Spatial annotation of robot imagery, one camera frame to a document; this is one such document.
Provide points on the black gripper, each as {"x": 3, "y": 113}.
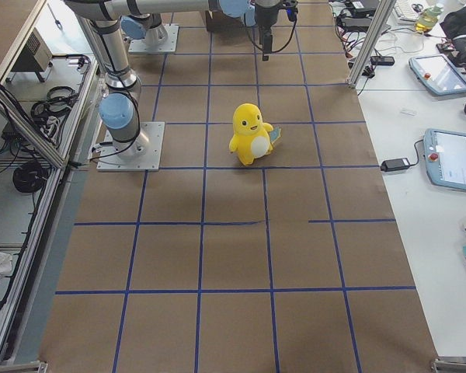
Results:
{"x": 265, "y": 17}

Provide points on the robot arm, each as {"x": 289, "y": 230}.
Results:
{"x": 147, "y": 27}
{"x": 105, "y": 19}

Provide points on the yellow plush toy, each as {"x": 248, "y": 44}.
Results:
{"x": 251, "y": 135}

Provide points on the yellow liquid bottle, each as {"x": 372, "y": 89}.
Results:
{"x": 428, "y": 18}

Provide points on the upper teach pendant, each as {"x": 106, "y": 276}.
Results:
{"x": 438, "y": 74}

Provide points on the teach pendant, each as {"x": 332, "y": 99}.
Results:
{"x": 438, "y": 74}
{"x": 445, "y": 157}

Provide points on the black power adapter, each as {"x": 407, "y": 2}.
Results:
{"x": 393, "y": 165}

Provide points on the lower teach pendant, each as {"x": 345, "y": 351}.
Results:
{"x": 445, "y": 157}

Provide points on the grey electronics box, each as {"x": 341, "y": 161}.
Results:
{"x": 35, "y": 57}

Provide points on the aluminium frame post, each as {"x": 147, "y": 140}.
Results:
{"x": 381, "y": 16}

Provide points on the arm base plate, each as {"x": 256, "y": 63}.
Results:
{"x": 143, "y": 154}
{"x": 168, "y": 46}

